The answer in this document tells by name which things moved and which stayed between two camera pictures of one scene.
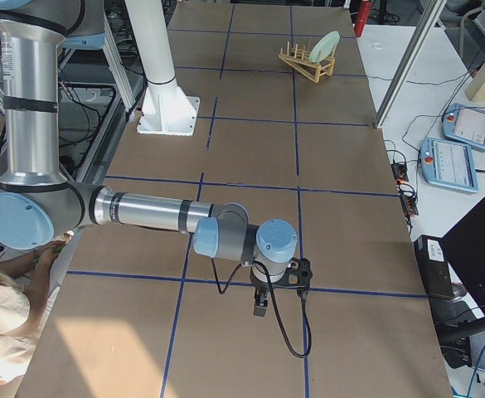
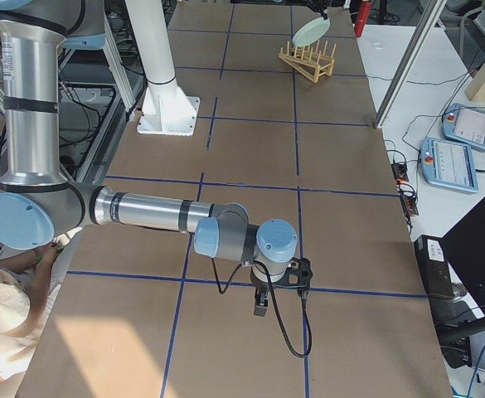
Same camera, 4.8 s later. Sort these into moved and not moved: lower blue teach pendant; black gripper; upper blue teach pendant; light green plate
Moved: light green plate
Not moved: lower blue teach pendant; upper blue teach pendant; black gripper
